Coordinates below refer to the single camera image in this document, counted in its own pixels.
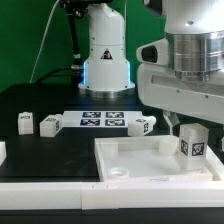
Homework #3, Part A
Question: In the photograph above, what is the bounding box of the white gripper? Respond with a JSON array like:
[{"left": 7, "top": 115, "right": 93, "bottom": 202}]
[{"left": 136, "top": 39, "right": 224, "bottom": 135}]

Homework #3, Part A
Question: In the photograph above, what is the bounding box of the white square tabletop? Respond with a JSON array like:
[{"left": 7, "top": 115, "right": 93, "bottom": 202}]
[{"left": 94, "top": 135, "right": 224, "bottom": 182}]

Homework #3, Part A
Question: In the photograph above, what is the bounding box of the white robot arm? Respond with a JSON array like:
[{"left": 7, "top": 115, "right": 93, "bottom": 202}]
[{"left": 79, "top": 0, "right": 224, "bottom": 124}]

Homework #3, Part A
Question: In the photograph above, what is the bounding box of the white marker plate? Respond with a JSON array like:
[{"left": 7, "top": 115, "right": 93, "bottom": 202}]
[{"left": 63, "top": 111, "right": 142, "bottom": 128}]

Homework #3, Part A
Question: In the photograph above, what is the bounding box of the white U-shaped fence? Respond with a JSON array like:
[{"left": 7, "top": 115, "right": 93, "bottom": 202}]
[{"left": 0, "top": 140, "right": 224, "bottom": 211}]

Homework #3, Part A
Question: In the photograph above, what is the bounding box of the black cable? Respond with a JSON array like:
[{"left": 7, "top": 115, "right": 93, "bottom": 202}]
[{"left": 34, "top": 66, "right": 84, "bottom": 84}]

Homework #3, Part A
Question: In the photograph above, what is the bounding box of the white cable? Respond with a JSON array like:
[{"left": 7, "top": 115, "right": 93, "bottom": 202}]
[{"left": 29, "top": 0, "right": 62, "bottom": 84}]

